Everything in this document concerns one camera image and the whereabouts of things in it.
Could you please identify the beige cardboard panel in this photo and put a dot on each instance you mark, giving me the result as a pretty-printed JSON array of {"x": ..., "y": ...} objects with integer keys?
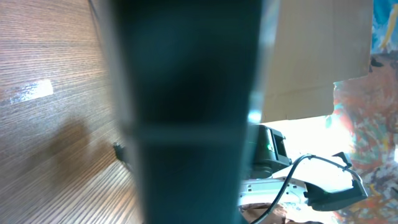
[{"x": 318, "y": 43}]

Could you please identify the colourful patterned cloth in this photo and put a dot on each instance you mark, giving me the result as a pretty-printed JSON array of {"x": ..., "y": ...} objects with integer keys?
[{"x": 367, "y": 108}]

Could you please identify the Galaxy smartphone cyan screen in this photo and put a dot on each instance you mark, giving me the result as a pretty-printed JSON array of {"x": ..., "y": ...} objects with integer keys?
[{"x": 188, "y": 79}]

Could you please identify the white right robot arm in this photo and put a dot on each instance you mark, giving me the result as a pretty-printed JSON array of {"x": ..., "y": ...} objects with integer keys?
[{"x": 325, "y": 184}]

